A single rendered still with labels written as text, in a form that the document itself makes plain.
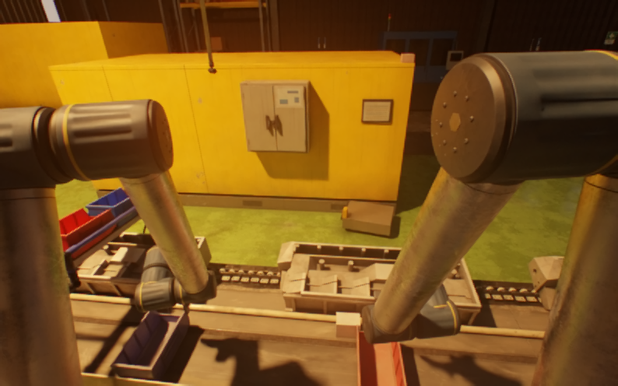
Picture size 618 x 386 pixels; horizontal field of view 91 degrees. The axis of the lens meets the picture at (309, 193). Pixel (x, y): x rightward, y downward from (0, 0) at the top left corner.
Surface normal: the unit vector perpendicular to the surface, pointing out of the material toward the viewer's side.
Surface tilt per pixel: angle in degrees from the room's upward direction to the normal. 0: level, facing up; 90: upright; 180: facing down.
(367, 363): 0
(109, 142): 74
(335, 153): 90
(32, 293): 70
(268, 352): 0
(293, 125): 90
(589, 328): 86
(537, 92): 55
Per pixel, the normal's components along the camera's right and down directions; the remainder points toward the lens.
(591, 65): 0.04, -0.53
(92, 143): 0.24, 0.18
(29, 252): 0.80, -0.10
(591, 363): -0.75, 0.23
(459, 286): -0.04, -0.79
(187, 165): -0.11, 0.47
